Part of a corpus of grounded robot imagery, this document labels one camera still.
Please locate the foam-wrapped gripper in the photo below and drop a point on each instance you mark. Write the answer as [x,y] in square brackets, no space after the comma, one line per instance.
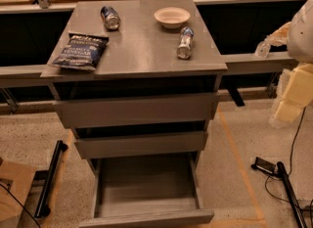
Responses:
[302,37]

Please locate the grey bottom drawer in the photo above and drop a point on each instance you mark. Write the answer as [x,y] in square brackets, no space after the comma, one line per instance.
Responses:
[155,191]

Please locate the grey drawer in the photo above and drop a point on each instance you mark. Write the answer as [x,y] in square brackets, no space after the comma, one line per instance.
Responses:
[136,110]
[139,145]
[155,191]

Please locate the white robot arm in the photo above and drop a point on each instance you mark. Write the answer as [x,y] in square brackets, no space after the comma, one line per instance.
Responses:
[297,35]

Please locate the grey top drawer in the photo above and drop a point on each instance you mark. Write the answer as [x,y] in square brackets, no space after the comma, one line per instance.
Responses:
[136,110]

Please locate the grey middle drawer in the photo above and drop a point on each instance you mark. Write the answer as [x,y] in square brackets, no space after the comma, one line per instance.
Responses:
[139,145]

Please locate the grey drawer cabinet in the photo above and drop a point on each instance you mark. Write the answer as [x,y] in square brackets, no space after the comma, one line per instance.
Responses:
[141,61]

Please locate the black bar right floor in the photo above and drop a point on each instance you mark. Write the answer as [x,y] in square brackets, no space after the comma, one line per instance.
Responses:
[297,212]

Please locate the black bar floor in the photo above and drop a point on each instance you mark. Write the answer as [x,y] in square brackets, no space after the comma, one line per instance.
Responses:
[42,209]
[297,212]

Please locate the black device on floor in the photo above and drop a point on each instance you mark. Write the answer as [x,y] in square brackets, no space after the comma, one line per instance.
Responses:
[264,166]

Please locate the clear plastic water bottle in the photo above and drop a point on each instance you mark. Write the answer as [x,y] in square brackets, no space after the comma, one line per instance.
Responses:
[184,49]

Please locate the white paper bowl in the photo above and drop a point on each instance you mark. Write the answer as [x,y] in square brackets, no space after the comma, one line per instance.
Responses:
[172,17]

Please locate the blue soda can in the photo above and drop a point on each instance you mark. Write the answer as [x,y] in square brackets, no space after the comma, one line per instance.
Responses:
[110,18]

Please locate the blue chip bag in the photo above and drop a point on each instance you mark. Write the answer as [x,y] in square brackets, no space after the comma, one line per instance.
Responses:
[82,52]

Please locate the black bar left floor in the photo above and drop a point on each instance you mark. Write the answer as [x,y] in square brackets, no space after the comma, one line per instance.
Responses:
[42,209]

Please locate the cardboard box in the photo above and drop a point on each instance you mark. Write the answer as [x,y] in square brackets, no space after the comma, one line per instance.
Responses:
[15,184]

